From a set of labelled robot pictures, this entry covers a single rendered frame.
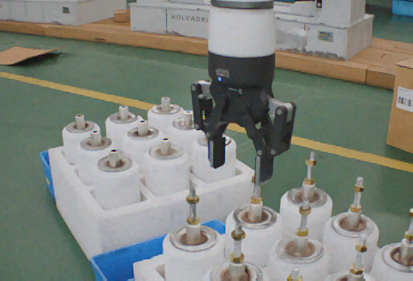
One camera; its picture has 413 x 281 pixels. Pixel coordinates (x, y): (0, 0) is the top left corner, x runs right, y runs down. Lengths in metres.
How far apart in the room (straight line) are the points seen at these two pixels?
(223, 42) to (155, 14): 2.65
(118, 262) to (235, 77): 0.58
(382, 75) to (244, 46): 2.01
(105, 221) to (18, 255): 0.32
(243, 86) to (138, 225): 0.54
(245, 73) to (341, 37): 2.10
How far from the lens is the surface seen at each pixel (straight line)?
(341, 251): 0.83
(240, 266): 0.70
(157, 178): 1.06
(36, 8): 4.05
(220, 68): 0.55
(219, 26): 0.54
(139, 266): 0.86
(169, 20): 3.12
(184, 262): 0.77
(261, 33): 0.54
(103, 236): 1.02
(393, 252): 0.80
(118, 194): 1.02
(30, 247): 1.27
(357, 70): 2.55
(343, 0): 2.66
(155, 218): 1.05
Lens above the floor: 0.70
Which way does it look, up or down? 22 degrees down
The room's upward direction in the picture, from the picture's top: straight up
